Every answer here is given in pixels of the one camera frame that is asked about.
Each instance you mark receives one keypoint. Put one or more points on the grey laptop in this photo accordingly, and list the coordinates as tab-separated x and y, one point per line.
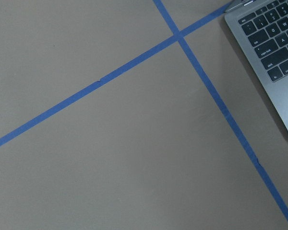
261	29

